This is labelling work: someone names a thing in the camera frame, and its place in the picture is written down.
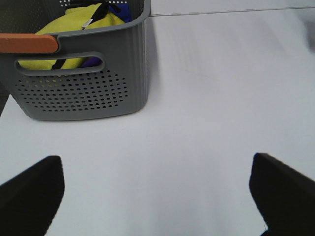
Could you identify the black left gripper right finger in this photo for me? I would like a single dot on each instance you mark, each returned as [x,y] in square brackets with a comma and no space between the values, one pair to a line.
[284,197]

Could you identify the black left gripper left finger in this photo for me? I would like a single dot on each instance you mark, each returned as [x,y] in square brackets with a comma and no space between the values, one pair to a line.
[30,200]

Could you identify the blue towel in basket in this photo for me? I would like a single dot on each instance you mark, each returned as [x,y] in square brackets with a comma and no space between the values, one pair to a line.
[125,16]

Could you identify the grey perforated plastic basket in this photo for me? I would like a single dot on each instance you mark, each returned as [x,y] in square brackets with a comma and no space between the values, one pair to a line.
[118,86]

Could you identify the yellow towel in basket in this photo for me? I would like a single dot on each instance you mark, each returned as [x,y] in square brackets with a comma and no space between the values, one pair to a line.
[75,18]

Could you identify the orange towel on basket rim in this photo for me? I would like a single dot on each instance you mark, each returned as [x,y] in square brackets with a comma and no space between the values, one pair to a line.
[27,43]

